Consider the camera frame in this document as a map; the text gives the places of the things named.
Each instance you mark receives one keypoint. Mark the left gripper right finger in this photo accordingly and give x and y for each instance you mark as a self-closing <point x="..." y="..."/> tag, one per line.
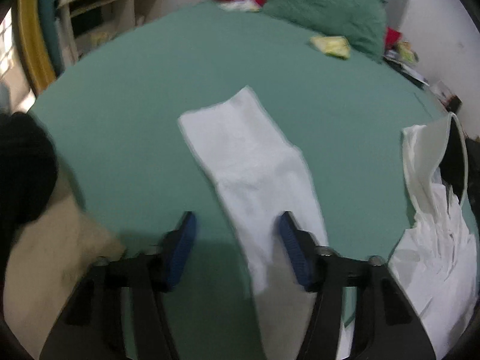
<point x="386" y="325"/>

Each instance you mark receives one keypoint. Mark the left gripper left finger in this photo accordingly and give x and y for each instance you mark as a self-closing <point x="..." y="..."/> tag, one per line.
<point x="90" y="324"/>

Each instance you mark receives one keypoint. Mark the white hooded zip jacket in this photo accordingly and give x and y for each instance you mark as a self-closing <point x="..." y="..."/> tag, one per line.
<point x="258" y="174"/>

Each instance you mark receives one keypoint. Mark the beige folded trousers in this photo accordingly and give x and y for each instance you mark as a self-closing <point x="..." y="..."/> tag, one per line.
<point x="50" y="256"/>

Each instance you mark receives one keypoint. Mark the green bed sheet mattress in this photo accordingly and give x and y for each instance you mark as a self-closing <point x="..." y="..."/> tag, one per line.
<point x="114" y="120"/>

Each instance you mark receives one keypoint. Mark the black garment at bed edge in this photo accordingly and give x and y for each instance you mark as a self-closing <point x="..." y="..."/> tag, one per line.
<point x="29" y="171"/>

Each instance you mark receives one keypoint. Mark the yellow curtain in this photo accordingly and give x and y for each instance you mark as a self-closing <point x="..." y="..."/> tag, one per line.
<point x="36" y="60"/>

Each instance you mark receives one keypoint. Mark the books and snack pile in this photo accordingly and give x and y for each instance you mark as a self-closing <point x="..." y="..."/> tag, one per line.
<point x="403" y="59"/>

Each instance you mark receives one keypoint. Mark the yellow plastic packet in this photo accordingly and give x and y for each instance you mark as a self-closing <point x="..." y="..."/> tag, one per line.
<point x="337" y="47"/>

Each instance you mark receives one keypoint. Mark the green pillow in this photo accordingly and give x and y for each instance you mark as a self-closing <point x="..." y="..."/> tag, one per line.
<point x="362" y="22"/>

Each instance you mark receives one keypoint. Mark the cream wooden desk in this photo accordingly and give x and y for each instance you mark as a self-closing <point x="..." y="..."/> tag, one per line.
<point x="84" y="25"/>

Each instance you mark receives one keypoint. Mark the white patterned packet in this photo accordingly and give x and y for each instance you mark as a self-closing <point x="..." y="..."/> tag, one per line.
<point x="240" y="5"/>

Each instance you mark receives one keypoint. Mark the teal curtain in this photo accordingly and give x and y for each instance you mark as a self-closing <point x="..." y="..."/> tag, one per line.
<point x="46" y="12"/>

